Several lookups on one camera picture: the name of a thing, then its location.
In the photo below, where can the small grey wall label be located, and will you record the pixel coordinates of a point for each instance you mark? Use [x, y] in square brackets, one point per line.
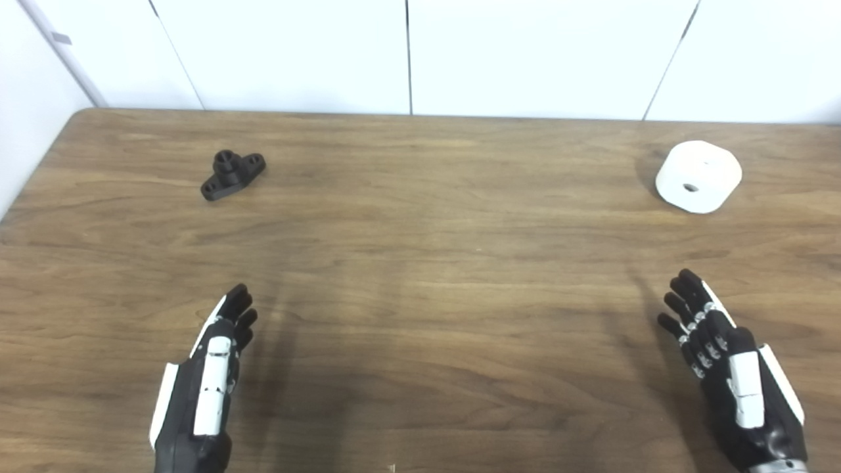
[61, 38]

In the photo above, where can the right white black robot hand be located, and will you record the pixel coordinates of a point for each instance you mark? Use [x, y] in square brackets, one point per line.
[746, 387]

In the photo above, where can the white wall corner trim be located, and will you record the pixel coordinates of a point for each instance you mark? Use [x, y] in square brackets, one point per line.
[66, 56]

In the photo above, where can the black flanged holder part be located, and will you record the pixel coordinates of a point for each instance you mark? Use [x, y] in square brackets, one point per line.
[230, 174]

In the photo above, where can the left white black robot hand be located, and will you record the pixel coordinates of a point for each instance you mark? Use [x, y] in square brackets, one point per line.
[181, 401]

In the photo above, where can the round white plastic piece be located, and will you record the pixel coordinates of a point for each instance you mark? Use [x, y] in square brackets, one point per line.
[709, 167]

